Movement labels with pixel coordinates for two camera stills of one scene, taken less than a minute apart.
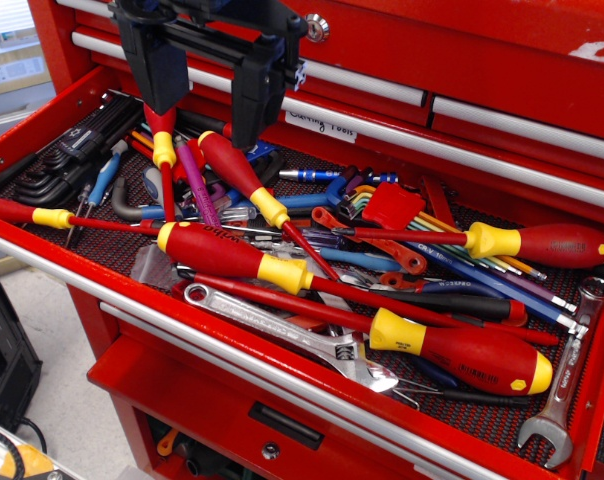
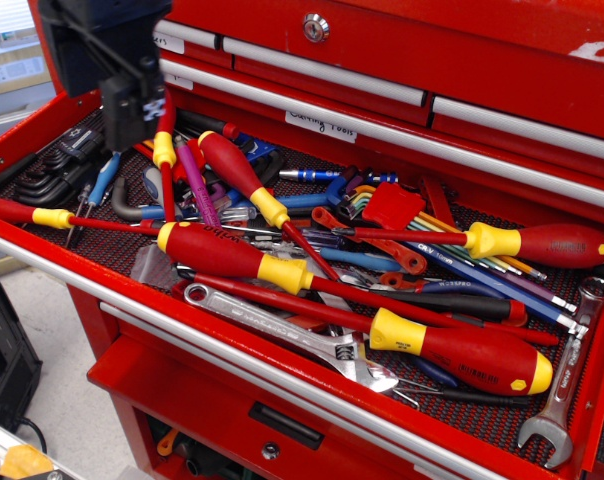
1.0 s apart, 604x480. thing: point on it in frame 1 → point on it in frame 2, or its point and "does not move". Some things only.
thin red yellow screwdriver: (54, 218) does not move
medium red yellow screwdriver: (224, 158) does not move
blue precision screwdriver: (106, 173) does not move
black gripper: (267, 41) → (98, 41)
